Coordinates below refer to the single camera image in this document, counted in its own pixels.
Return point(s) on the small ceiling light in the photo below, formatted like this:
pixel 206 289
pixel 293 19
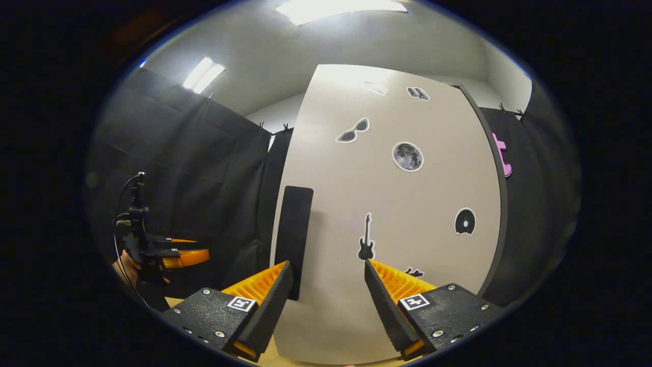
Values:
pixel 204 75

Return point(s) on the large ceiling light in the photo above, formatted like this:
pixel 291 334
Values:
pixel 341 10

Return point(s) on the black backdrop cloth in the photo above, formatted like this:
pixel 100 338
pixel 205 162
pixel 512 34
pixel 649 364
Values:
pixel 193 168

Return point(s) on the light grey cabinet door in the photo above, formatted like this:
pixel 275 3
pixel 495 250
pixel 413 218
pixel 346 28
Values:
pixel 397 214

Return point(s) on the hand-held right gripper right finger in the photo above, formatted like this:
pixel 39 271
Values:
pixel 389 316

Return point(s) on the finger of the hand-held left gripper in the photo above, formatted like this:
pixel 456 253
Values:
pixel 173 240
pixel 186 258

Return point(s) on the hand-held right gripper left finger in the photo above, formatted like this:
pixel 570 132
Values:
pixel 270 316

